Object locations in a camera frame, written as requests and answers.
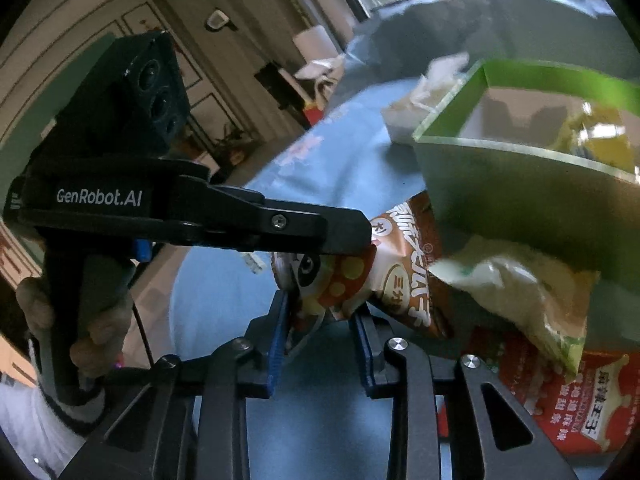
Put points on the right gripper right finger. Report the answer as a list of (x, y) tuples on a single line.
[(491, 436)]

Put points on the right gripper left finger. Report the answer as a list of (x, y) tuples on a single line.
[(187, 419)]

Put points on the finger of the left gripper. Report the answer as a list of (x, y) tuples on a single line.
[(297, 227)]

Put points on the pale yellow chips bag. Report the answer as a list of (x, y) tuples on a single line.
[(544, 297)]

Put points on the red mushroom snack bag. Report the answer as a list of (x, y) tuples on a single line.
[(392, 275)]

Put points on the light blue floral bedsheet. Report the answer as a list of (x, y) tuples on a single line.
[(320, 424)]

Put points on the white tissue pack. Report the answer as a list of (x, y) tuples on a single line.
[(442, 76)]

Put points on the white paper roll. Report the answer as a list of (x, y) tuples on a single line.
[(315, 44)]

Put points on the green cardboard box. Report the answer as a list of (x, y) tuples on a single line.
[(487, 162)]

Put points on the yellow snack packet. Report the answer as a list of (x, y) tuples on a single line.
[(597, 133)]

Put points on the black camera box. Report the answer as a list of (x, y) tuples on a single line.
[(132, 103)]

